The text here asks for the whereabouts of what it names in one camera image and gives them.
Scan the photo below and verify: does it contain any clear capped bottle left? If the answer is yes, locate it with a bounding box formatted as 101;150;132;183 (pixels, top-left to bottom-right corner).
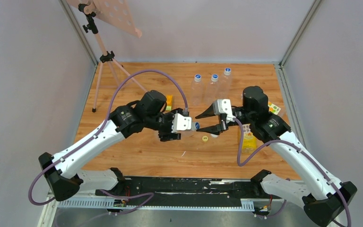
190;74;204;106

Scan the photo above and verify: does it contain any yellow green toy block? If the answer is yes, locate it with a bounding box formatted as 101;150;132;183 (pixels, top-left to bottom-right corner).
165;95;173;111

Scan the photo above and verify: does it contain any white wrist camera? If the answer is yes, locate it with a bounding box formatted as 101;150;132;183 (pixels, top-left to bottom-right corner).
212;99;235;123
171;113;192;133

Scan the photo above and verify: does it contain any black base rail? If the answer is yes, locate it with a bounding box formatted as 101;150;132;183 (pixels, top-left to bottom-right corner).
59;176;281;212

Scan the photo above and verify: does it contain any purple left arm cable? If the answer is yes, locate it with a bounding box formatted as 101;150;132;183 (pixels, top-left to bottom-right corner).
28;69;190;207

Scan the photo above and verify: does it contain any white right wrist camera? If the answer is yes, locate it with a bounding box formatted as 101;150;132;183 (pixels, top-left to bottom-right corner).
212;99;235;123

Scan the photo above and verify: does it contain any clear capped bottle right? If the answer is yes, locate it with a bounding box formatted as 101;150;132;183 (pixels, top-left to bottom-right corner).
217;68;233;99

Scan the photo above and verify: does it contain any pink music stand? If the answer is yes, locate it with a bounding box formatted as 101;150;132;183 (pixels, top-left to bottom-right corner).
65;0;147;113

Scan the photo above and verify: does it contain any clear capped bottle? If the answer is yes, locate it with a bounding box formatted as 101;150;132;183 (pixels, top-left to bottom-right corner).
203;74;219;105
217;68;233;99
190;74;204;106

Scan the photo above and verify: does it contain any large pineapple juice bottle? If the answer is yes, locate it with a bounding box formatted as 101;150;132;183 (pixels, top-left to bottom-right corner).
268;102;287;119

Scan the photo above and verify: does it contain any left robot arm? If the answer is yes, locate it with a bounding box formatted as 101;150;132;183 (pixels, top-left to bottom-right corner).
39;90;192;201

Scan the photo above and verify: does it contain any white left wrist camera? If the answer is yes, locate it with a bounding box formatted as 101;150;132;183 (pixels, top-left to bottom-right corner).
171;113;192;133

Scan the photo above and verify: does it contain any clear capped bottle middle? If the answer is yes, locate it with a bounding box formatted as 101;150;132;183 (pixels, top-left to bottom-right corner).
203;74;219;105

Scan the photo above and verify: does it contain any yellow label juice bottle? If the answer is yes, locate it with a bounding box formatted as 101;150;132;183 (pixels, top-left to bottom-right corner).
237;124;257;154

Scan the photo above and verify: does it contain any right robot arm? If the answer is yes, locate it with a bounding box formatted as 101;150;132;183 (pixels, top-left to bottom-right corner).
198;86;357;227

